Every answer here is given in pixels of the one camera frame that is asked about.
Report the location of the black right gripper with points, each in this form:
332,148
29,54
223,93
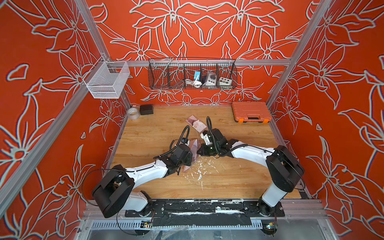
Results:
203,151

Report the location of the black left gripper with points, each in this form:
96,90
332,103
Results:
189,158

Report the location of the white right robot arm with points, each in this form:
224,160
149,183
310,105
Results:
285,170

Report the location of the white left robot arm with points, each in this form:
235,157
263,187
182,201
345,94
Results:
115,191

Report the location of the pink paper packet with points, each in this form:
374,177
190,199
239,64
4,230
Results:
197,124

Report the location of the orange plastic tool case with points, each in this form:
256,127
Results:
250,111

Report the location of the small black box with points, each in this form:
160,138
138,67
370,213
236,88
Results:
146,109

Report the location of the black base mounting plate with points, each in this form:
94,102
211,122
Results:
206,212

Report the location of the clear tape roll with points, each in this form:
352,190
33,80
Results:
133,113

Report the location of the white dotted cube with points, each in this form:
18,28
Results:
225,83

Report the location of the white round-dial device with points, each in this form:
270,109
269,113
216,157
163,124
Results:
210,80

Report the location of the blue small box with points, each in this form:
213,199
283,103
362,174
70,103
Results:
197,76

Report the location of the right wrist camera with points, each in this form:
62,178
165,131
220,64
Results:
205,136

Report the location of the black wire wall basket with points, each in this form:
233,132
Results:
176,73

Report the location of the white mesh wall basket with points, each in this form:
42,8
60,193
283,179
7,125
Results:
103,84

